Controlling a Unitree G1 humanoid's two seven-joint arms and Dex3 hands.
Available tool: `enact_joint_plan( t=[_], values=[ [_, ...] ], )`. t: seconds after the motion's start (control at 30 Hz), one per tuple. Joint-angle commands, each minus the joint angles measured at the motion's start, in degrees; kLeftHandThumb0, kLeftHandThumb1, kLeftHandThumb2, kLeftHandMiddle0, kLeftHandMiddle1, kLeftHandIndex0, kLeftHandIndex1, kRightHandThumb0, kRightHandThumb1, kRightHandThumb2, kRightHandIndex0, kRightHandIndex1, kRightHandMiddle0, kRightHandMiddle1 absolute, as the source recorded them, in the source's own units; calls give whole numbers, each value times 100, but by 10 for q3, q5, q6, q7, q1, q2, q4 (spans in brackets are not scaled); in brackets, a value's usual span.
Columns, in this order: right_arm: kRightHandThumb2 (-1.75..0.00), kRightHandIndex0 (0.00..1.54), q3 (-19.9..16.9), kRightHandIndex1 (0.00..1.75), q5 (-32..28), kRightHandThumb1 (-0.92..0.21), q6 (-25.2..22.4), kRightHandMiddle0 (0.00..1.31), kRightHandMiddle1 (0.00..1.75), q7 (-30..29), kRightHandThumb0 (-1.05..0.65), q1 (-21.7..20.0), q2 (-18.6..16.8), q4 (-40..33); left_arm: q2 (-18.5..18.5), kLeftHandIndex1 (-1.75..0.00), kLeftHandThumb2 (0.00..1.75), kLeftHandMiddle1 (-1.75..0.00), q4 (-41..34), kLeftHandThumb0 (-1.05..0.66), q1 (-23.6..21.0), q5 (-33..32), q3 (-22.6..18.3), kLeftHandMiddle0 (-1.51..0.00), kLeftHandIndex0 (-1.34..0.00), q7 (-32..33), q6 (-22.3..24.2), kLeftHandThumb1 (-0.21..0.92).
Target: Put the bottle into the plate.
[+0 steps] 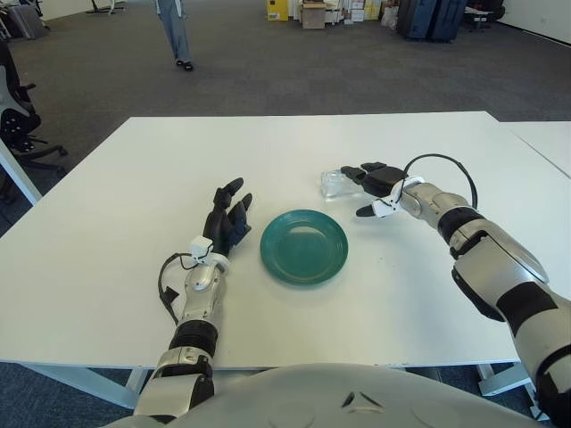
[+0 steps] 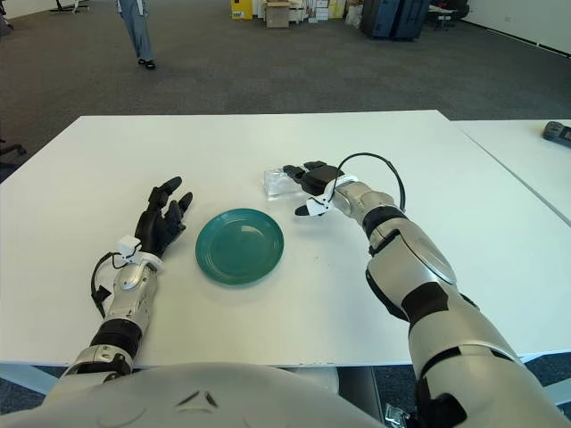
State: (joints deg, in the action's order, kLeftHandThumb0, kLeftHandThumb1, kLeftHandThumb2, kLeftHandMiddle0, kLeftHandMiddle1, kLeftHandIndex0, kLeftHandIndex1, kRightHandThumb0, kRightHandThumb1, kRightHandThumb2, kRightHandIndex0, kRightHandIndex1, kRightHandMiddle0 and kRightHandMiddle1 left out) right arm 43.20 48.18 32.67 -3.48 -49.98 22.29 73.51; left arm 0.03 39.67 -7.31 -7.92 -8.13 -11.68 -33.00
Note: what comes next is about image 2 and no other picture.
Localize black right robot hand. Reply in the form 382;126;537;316
282;160;341;197

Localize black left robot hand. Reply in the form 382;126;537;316
135;176;194;259

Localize clear plastic water bottle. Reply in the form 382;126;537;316
261;167;309;201

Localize green round plate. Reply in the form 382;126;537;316
194;208;286;288

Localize brown cardboard box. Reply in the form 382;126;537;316
265;2;291;29

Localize stack of white boxes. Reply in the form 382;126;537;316
289;0;349;24

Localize dark blue large suitcase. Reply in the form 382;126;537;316
392;0;432;44
360;0;398;40

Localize grey robot torso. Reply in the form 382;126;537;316
0;363;402;428

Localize white table leg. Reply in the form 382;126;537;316
512;351;571;407
0;363;68;396

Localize person in grey trousers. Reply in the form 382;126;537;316
116;0;157;70

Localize black chair at desk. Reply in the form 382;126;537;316
427;0;472;32

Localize white desk legs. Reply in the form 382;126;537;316
48;0;90;13

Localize black handheld device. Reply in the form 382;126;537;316
542;120;571;148

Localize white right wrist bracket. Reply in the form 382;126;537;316
305;195;336;218

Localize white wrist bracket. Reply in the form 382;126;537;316
305;195;336;218
117;238;140;264

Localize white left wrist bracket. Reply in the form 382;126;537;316
117;238;140;264

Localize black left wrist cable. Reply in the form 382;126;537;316
90;253;124;317

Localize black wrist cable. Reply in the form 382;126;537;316
90;253;124;317
336;152;407;213

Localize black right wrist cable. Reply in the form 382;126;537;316
336;152;407;213

